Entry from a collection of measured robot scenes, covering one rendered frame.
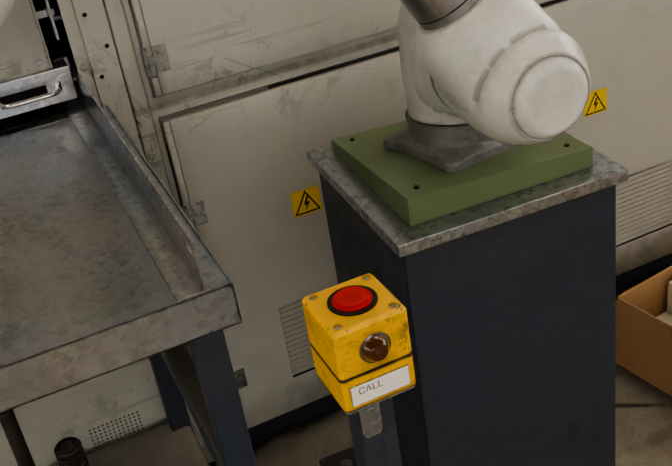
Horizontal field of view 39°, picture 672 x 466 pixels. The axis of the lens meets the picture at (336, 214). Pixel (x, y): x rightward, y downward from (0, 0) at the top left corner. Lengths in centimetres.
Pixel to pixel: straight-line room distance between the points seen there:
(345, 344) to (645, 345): 131
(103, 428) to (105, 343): 93
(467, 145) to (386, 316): 55
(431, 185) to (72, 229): 50
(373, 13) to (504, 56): 68
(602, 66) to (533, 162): 78
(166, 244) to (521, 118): 46
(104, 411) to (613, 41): 132
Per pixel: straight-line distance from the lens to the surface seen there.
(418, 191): 132
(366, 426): 99
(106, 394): 195
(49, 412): 195
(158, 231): 122
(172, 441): 194
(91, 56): 166
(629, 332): 215
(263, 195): 182
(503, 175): 136
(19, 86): 169
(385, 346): 89
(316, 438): 212
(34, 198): 142
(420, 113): 141
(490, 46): 115
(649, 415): 213
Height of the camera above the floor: 142
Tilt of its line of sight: 29 degrees down
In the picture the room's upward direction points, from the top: 9 degrees counter-clockwise
